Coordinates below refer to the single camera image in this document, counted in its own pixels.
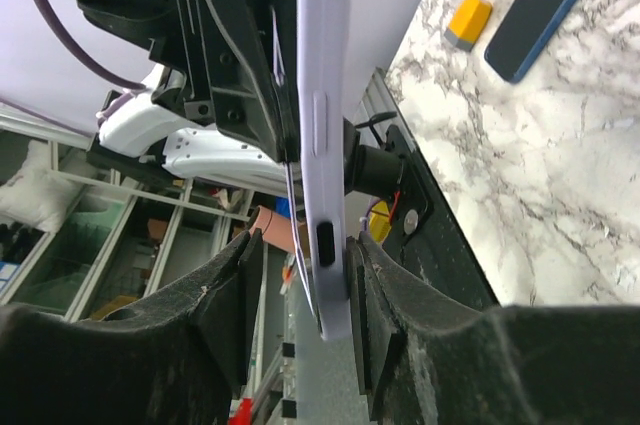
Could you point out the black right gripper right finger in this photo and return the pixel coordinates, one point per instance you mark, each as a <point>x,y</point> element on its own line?
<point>423,358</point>

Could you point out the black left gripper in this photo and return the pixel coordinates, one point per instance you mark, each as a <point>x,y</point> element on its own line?
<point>229,48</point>

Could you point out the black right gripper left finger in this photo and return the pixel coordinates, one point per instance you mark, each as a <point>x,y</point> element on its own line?
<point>177,356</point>

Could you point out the black smartphone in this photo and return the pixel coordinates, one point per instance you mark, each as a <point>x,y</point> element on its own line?
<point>284,14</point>

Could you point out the lavender phone case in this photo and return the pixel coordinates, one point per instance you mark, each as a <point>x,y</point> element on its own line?
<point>322,30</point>

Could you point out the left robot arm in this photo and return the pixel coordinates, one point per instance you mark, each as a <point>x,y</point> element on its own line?
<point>164,122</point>

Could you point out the yellow grey eraser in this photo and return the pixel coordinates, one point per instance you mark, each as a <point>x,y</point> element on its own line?
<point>468,23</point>

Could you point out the blue-edged smartphone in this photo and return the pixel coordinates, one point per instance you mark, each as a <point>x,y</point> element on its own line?
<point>522,35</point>

